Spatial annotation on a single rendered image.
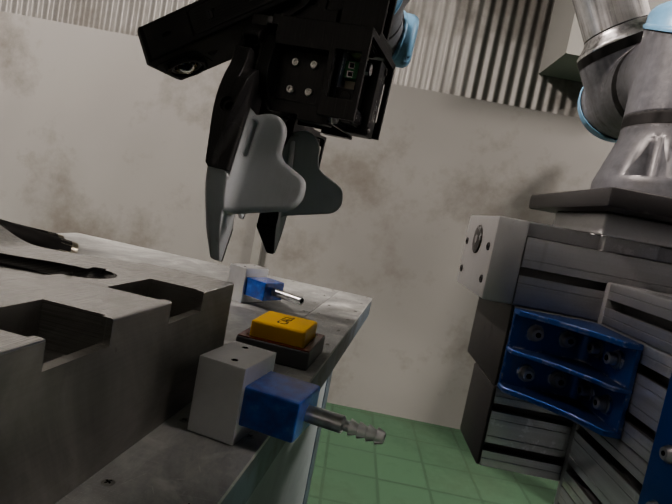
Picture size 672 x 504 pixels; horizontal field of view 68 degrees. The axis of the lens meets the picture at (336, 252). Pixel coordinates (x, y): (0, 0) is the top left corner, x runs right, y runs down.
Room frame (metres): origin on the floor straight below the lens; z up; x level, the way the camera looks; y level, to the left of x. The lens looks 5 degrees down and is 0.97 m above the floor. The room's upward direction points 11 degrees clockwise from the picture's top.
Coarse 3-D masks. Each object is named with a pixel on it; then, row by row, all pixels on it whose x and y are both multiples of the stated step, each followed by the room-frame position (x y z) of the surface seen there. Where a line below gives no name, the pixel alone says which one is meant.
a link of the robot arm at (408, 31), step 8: (408, 16) 0.72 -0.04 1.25; (416, 16) 0.74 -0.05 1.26; (408, 24) 0.72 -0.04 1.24; (416, 24) 0.72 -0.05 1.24; (400, 32) 0.70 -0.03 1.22; (408, 32) 0.71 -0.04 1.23; (416, 32) 0.74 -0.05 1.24; (392, 40) 0.69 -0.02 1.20; (400, 40) 0.72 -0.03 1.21; (408, 40) 0.72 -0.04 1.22; (392, 48) 0.72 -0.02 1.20; (400, 48) 0.72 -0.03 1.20; (408, 48) 0.72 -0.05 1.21; (392, 56) 0.73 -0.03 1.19; (400, 56) 0.73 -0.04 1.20; (408, 56) 0.74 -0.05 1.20; (400, 64) 0.74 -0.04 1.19
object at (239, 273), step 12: (240, 264) 0.77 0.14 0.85; (252, 264) 0.80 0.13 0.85; (240, 276) 0.75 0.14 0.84; (252, 276) 0.76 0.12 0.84; (264, 276) 0.78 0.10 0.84; (240, 288) 0.75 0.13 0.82; (252, 288) 0.74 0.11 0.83; (264, 288) 0.73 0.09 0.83; (276, 288) 0.75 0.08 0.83; (240, 300) 0.75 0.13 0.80; (252, 300) 0.77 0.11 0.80; (264, 300) 0.73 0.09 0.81; (288, 300) 0.72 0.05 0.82; (300, 300) 0.72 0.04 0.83
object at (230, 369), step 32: (224, 352) 0.34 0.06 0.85; (256, 352) 0.36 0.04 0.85; (224, 384) 0.32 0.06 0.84; (256, 384) 0.33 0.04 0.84; (288, 384) 0.34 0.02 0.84; (192, 416) 0.33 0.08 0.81; (224, 416) 0.32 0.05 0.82; (256, 416) 0.32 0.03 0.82; (288, 416) 0.31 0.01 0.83; (320, 416) 0.32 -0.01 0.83
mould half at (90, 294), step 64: (64, 256) 0.42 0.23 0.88; (128, 320) 0.27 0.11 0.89; (192, 320) 0.35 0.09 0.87; (0, 384) 0.19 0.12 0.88; (64, 384) 0.23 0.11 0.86; (128, 384) 0.28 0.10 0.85; (192, 384) 0.37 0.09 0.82; (0, 448) 0.19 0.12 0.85; (64, 448) 0.23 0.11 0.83; (128, 448) 0.29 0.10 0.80
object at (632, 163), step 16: (640, 112) 0.57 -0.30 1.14; (656, 112) 0.55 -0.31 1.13; (624, 128) 0.59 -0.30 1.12; (640, 128) 0.57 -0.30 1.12; (656, 128) 0.55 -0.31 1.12; (624, 144) 0.58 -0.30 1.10; (640, 144) 0.56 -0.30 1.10; (656, 144) 0.55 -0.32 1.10; (608, 160) 0.59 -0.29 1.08; (624, 160) 0.56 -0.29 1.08; (640, 160) 0.55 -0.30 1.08; (656, 160) 0.54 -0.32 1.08; (608, 176) 0.57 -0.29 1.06; (624, 176) 0.55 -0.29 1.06; (640, 176) 0.54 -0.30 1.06; (656, 176) 0.54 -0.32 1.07; (656, 192) 0.53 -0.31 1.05
